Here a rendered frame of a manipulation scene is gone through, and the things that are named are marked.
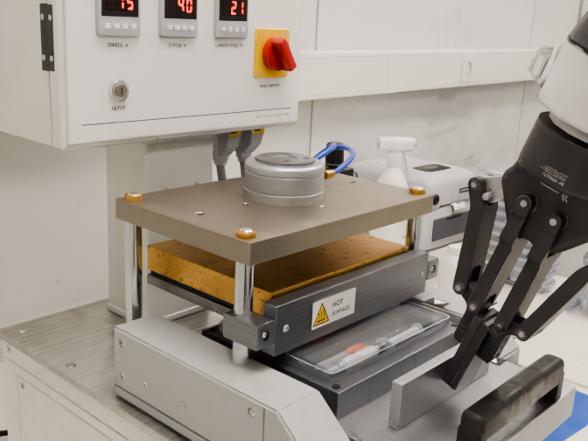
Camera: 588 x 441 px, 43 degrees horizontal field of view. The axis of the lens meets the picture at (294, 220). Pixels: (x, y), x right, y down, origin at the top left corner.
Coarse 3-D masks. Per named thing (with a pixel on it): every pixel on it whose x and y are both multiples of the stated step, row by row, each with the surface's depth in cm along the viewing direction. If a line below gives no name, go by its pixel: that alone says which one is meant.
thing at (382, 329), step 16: (400, 304) 76; (416, 304) 76; (368, 320) 71; (384, 320) 72; (400, 320) 72; (416, 320) 72; (432, 320) 72; (336, 336) 68; (352, 336) 68; (368, 336) 68; (384, 336) 68; (400, 336) 68; (288, 352) 64; (304, 352) 64; (320, 352) 64; (336, 352) 64; (352, 352) 65; (368, 352) 65; (320, 368) 61; (336, 368) 61
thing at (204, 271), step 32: (160, 256) 72; (192, 256) 70; (288, 256) 72; (320, 256) 72; (352, 256) 73; (384, 256) 74; (160, 288) 73; (192, 288) 70; (224, 288) 66; (256, 288) 63; (288, 288) 64
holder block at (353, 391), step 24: (216, 336) 69; (432, 336) 71; (264, 360) 65; (384, 360) 65; (408, 360) 67; (312, 384) 61; (336, 384) 61; (360, 384) 62; (384, 384) 64; (336, 408) 60
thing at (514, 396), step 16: (528, 368) 62; (544, 368) 62; (560, 368) 64; (512, 384) 59; (528, 384) 59; (544, 384) 61; (560, 384) 64; (480, 400) 56; (496, 400) 56; (512, 400) 57; (528, 400) 60; (464, 416) 55; (480, 416) 54; (496, 416) 55; (512, 416) 58; (464, 432) 55; (480, 432) 54; (496, 432) 56
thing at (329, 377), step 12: (444, 324) 73; (420, 336) 70; (384, 348) 66; (396, 348) 67; (288, 360) 64; (300, 360) 63; (360, 360) 66; (372, 360) 64; (312, 372) 62; (324, 372) 61; (336, 372) 61; (348, 372) 62
